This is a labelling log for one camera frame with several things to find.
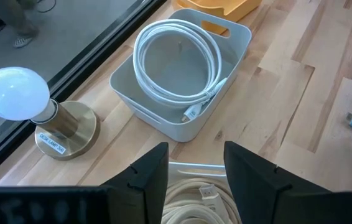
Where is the white HDMI cable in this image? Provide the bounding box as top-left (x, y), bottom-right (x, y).
top-left (132, 19), bottom-right (228, 123)

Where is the beige HDMI cable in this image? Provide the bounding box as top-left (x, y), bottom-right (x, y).
top-left (161, 177), bottom-right (243, 224)

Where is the grey plastic bin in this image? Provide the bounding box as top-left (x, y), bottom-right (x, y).
top-left (108, 7), bottom-right (253, 143)

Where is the person's shoe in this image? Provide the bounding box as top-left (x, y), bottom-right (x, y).
top-left (12, 28), bottom-right (40, 49)

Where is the brass desk lamp white bulb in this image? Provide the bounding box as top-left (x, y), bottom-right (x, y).
top-left (0, 66), bottom-right (101, 161)

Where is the yellow plastic bin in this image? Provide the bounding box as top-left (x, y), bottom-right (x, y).
top-left (172, 0), bottom-right (262, 35)

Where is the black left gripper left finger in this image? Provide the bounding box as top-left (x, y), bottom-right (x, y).
top-left (101, 141), bottom-right (170, 224)

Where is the white plastic bin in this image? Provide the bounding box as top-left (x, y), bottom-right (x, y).
top-left (167, 161), bottom-right (227, 185)

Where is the person's leg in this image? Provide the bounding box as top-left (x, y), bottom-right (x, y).
top-left (0, 0), bottom-right (40, 37)

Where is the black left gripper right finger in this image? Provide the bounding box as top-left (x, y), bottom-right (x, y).
top-left (224, 141), bottom-right (333, 224)

